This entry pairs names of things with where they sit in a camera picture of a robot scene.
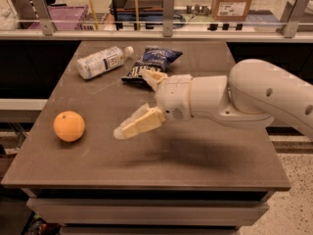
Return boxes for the metal railing bracket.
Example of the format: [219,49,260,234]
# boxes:
[162,0,174,37]
[280,0,313,38]
[31,0,56,36]

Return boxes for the cardboard box with label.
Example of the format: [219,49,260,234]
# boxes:
[211,0,252,21]

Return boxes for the left metal railing bracket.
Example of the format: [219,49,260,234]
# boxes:
[31,0,56,36]

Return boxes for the clear plastic water bottle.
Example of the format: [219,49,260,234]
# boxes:
[77,46,134,79]

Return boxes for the white table base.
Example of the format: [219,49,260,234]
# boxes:
[26,197,269,229]

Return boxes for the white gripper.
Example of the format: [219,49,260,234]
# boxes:
[113,70,193,140]

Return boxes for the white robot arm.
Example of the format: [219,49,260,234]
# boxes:
[113,59,313,140]

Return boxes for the orange and blue cart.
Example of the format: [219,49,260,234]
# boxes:
[110,0,163,30]

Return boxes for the purple plastic crate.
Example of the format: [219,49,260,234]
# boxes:
[27,5,90,31]

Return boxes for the right metal railing bracket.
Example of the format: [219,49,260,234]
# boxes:
[280,0,313,38]

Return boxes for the orange fruit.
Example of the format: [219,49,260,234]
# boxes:
[53,111,85,142]

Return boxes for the blue kettle chips bag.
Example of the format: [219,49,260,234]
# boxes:
[121,46,183,82]

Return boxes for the middle metal railing bracket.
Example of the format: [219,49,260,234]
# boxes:
[162,0,174,37]

